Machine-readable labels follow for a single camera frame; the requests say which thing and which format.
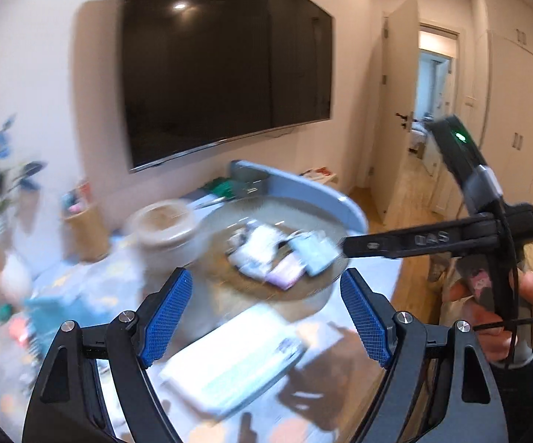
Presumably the white wardrobe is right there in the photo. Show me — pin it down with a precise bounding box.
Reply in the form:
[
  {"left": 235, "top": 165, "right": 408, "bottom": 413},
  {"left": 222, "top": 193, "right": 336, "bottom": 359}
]
[{"left": 433, "top": 0, "right": 533, "bottom": 250}]

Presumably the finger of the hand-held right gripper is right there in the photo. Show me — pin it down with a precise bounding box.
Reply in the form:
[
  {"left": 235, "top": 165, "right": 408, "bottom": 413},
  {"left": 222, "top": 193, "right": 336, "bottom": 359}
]
[{"left": 340, "top": 220, "right": 468, "bottom": 259}]

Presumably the wooden pen holder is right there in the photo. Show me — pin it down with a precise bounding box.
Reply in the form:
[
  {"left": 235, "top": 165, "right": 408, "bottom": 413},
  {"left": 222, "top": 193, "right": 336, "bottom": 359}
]
[{"left": 61, "top": 202, "right": 110, "bottom": 262}]

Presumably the black wall television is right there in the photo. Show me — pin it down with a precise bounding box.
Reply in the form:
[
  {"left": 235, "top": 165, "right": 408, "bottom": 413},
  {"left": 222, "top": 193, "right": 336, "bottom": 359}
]
[{"left": 123, "top": 0, "right": 334, "bottom": 174}]

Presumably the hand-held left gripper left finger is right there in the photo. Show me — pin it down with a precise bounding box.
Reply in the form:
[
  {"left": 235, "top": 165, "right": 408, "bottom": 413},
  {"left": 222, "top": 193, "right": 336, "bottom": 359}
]
[{"left": 22, "top": 268, "right": 193, "bottom": 443}]

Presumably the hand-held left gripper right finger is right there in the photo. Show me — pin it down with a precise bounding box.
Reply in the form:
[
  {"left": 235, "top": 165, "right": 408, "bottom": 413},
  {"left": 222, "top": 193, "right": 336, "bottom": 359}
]
[{"left": 339, "top": 268, "right": 509, "bottom": 443}]

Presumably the white room door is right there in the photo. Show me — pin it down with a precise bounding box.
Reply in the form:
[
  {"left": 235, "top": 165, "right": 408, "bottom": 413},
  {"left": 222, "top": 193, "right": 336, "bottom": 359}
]
[{"left": 370, "top": 0, "right": 422, "bottom": 230}]

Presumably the white packet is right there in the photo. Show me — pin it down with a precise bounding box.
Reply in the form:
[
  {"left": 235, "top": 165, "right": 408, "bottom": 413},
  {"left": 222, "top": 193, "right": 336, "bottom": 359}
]
[{"left": 227, "top": 225, "right": 288, "bottom": 278}]

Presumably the light blue packet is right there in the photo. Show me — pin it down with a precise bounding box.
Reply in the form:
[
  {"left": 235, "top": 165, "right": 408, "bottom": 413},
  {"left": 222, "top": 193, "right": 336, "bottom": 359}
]
[{"left": 289, "top": 232, "right": 337, "bottom": 276}]

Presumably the bunch of pens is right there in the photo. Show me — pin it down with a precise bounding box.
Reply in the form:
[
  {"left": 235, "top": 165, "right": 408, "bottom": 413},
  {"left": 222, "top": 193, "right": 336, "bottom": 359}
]
[{"left": 61, "top": 180, "right": 94, "bottom": 214}]

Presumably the round woven tray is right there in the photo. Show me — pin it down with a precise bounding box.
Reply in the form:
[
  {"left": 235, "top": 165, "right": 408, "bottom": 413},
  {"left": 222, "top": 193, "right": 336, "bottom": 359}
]
[{"left": 206, "top": 198, "right": 360, "bottom": 306}]

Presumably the pink packet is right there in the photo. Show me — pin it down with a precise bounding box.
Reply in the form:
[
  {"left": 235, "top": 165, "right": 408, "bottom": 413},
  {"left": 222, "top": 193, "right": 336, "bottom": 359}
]
[{"left": 265, "top": 258, "right": 305, "bottom": 291}]

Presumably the patterned tablecloth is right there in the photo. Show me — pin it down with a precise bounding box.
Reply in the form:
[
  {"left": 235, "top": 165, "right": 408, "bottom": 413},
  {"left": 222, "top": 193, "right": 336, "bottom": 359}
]
[{"left": 0, "top": 219, "right": 403, "bottom": 443}]

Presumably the green plastic tool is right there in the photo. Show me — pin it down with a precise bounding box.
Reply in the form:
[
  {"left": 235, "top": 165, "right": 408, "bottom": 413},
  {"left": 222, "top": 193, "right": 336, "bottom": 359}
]
[{"left": 201, "top": 166, "right": 269, "bottom": 200}]

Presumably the white notebook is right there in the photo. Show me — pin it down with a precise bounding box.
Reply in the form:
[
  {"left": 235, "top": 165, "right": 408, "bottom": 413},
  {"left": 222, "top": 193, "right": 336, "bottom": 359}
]
[{"left": 159, "top": 307, "right": 310, "bottom": 420}]

